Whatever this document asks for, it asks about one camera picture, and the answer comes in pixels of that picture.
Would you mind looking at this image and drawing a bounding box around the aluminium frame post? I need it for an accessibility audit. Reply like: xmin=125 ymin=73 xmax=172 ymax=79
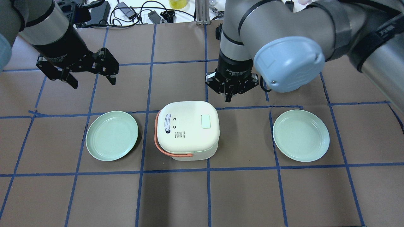
xmin=194 ymin=0 xmax=211 ymax=25

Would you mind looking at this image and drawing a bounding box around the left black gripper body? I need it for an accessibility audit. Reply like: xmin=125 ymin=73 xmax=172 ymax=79
xmin=36 ymin=47 xmax=98 ymax=74

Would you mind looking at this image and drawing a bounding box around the yellow tape roll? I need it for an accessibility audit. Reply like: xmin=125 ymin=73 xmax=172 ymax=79
xmin=168 ymin=0 xmax=188 ymax=10

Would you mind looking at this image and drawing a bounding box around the green plate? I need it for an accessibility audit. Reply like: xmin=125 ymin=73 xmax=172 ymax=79
xmin=85 ymin=111 xmax=139 ymax=161
xmin=273 ymin=109 xmax=330 ymax=162

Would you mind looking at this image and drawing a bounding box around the left green plate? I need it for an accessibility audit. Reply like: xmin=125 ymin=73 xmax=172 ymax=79
xmin=85 ymin=111 xmax=139 ymax=161

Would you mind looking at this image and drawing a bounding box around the black power adapter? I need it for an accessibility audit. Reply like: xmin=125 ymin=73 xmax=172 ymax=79
xmin=117 ymin=2 xmax=136 ymax=19

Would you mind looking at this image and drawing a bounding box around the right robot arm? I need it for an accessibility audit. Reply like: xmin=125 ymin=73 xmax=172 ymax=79
xmin=205 ymin=0 xmax=403 ymax=112

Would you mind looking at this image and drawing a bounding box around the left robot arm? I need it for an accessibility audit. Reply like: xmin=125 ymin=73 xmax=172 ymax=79
xmin=1 ymin=0 xmax=119 ymax=89

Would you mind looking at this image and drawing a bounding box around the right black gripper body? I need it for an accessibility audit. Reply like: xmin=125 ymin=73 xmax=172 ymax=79
xmin=205 ymin=50 xmax=259 ymax=95

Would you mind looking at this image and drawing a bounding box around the right green plate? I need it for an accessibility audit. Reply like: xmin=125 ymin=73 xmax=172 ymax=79
xmin=273 ymin=109 xmax=330 ymax=162

